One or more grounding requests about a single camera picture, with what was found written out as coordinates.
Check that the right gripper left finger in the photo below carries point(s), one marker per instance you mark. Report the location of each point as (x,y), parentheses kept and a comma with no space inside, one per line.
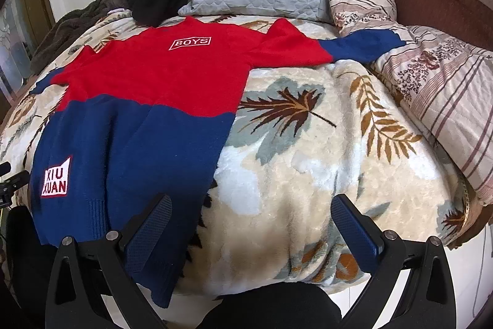
(84,271)

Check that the leaf pattern plush blanket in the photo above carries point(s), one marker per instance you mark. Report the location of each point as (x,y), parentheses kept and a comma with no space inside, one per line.
(302,136)

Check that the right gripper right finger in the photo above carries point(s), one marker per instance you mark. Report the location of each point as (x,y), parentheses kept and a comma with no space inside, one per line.
(428,298)

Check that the striped floral pillow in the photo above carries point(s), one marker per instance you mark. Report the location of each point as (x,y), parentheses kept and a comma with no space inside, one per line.
(351,15)

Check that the brown fleece blanket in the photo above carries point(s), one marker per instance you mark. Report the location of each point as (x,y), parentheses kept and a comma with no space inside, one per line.
(69,28)

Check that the striped floral quilt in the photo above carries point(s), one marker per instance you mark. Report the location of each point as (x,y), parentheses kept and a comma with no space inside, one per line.
(446,84)

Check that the red and blue sweater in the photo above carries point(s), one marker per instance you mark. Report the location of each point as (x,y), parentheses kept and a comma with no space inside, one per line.
(150,115)

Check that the wooden mirrored wardrobe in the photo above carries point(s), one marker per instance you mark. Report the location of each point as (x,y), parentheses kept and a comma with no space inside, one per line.
(24,24)

